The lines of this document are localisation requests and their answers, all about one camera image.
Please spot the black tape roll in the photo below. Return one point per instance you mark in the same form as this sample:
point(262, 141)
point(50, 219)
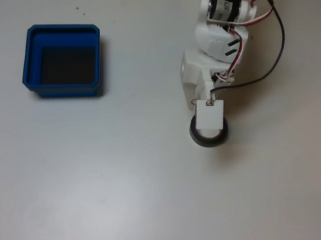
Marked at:
point(205, 142)

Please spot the blue plastic box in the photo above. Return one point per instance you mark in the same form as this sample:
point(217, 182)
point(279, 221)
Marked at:
point(32, 58)

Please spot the black square pad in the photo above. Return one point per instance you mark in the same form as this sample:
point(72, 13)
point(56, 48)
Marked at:
point(67, 66)

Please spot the white camera box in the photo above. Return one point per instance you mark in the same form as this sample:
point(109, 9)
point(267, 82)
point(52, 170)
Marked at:
point(210, 114)

